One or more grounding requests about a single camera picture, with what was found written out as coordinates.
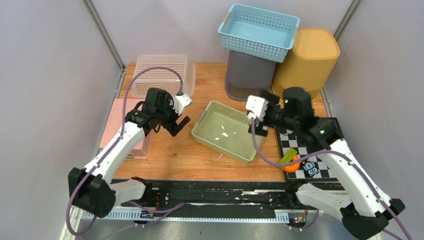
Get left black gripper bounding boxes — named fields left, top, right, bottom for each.
left=156, top=94, right=190, bottom=136

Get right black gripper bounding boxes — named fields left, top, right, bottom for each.
left=247, top=89, right=298, bottom=137

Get pink perforated basket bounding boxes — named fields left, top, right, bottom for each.
left=98, top=98, right=154, bottom=159

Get green perforated basket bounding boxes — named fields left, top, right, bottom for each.
left=191, top=100, right=257, bottom=165

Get grey slatted waste bin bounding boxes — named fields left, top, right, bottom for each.
left=224, top=50, right=277, bottom=102

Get white perforated basket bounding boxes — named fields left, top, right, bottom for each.
left=130, top=54, right=196, bottom=99

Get yellow slatted waste bin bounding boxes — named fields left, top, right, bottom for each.
left=271, top=28, right=340, bottom=101

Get blue perforated basket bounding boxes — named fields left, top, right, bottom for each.
left=217, top=3, right=300, bottom=63

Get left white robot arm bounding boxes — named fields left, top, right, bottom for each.
left=68, top=88, right=192, bottom=218

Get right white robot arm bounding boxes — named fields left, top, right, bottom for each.
left=245, top=87, right=411, bottom=240

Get green orange toy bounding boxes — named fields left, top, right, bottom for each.
left=278, top=148, right=300, bottom=173

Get blue white small toy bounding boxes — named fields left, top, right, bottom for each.
left=302, top=161, right=320, bottom=178

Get black white checkerboard mat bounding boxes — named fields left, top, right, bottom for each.
left=275, top=128, right=338, bottom=183

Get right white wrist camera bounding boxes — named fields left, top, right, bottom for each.
left=245, top=95, right=269, bottom=124

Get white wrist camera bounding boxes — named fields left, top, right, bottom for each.
left=172, top=94, right=192, bottom=116
left=245, top=95, right=269, bottom=124

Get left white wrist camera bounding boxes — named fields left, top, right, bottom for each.
left=172, top=94, right=192, bottom=116

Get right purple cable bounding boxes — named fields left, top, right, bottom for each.
left=250, top=114, right=415, bottom=240

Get purple cable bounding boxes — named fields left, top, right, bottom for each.
left=250, top=114, right=415, bottom=240
left=65, top=66, right=186, bottom=238

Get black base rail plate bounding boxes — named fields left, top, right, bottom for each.
left=136, top=180, right=315, bottom=219

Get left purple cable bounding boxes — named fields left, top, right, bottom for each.
left=65, top=66, right=186, bottom=238

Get aluminium frame rails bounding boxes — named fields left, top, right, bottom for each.
left=59, top=185, right=382, bottom=240

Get right corner metal post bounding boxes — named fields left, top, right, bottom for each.
left=333, top=0, right=363, bottom=41

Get corner metal post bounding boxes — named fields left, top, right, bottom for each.
left=333, top=0, right=363, bottom=41
left=82, top=0, right=126, bottom=71

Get left corner metal post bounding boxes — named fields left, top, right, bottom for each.
left=82, top=0, right=126, bottom=71

